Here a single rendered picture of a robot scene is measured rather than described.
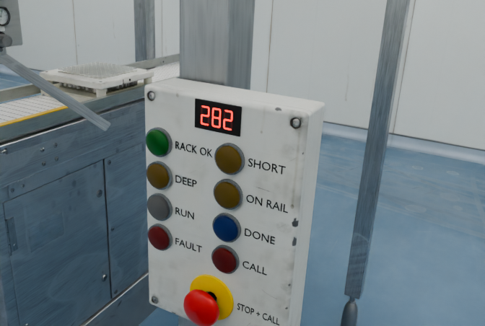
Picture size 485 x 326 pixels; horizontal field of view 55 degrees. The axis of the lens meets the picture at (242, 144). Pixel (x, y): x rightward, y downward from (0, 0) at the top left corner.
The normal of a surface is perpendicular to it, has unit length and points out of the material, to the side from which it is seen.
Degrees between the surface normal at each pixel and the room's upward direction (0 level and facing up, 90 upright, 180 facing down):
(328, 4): 90
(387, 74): 90
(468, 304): 0
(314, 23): 90
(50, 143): 90
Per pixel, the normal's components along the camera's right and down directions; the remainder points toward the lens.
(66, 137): 0.89, 0.19
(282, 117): -0.46, 0.28
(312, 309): 0.05, -0.94
